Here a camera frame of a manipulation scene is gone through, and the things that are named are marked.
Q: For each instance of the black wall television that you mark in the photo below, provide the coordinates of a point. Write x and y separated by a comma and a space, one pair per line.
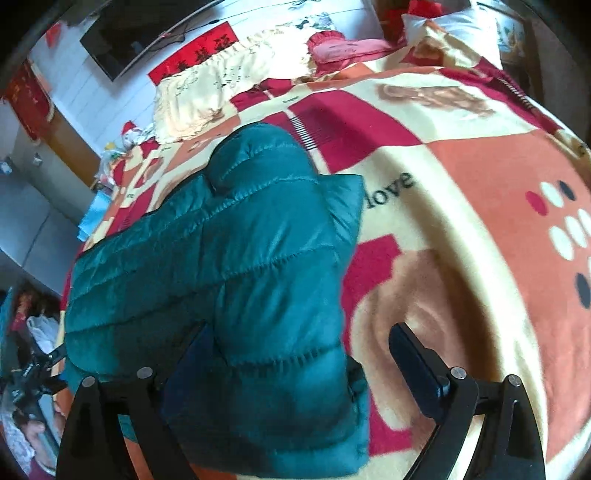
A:
124, 32

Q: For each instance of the plush toy with red hat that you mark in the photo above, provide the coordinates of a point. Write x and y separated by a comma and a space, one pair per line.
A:
131, 134

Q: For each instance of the teal puffer jacket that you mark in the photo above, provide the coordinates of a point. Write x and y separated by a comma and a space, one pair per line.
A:
231, 258

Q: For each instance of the pink heart-shaped pillow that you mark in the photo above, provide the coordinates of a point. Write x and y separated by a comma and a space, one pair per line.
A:
341, 48

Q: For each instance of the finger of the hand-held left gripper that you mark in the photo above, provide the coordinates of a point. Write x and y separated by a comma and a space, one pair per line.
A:
55, 356

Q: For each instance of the brown wooden panel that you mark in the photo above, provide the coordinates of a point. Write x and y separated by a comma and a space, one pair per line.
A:
74, 145

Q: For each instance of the light blue cloth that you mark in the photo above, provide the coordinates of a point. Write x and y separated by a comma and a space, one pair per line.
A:
94, 214

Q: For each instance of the red floral printed blanket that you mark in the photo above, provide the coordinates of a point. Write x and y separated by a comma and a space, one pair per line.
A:
461, 221

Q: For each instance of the framed picture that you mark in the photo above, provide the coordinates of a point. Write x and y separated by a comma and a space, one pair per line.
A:
510, 32

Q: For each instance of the cream ruffled pillow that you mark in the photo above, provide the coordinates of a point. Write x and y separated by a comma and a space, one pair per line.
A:
207, 87

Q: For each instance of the red wall decoration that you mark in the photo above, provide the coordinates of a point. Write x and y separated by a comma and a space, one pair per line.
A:
27, 101

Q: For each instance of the white pillow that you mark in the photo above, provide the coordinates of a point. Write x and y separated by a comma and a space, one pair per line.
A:
461, 30

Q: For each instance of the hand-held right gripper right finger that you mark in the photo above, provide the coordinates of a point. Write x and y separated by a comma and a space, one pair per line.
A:
418, 369

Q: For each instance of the red wall banner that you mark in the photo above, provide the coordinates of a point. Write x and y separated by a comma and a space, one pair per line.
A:
198, 53

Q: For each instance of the white plastic bag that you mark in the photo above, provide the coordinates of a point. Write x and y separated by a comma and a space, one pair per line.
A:
42, 332

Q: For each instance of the grey wardrobe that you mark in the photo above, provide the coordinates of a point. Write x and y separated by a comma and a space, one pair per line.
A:
27, 221

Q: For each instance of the red cushion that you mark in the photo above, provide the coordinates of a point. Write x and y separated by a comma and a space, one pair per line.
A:
415, 11

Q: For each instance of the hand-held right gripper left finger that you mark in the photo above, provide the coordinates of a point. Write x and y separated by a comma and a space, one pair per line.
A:
120, 415

